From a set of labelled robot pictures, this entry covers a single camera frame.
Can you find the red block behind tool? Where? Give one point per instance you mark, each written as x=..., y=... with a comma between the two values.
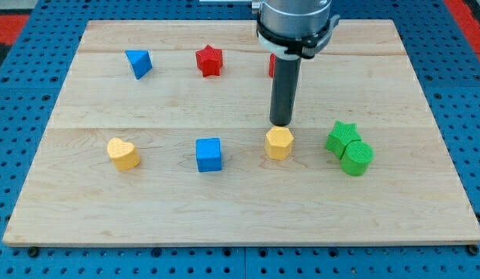
x=271, y=68

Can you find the green star block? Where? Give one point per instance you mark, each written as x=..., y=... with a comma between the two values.
x=341, y=136

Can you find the wooden board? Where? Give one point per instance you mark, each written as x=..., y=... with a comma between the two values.
x=74, y=196

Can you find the red star block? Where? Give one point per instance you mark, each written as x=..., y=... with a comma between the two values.
x=209, y=61

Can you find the blue triangle block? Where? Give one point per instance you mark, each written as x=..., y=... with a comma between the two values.
x=140, y=62

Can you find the yellow heart block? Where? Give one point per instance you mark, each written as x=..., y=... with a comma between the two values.
x=124, y=155

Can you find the yellow hexagon block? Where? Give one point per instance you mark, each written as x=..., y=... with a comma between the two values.
x=278, y=143

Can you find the green cylinder block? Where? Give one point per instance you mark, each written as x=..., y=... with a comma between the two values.
x=356, y=158

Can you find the blue cube block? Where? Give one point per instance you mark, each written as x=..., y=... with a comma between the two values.
x=208, y=154

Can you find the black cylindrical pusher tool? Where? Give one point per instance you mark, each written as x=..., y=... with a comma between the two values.
x=284, y=85

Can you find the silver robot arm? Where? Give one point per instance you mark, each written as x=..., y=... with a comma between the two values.
x=289, y=18

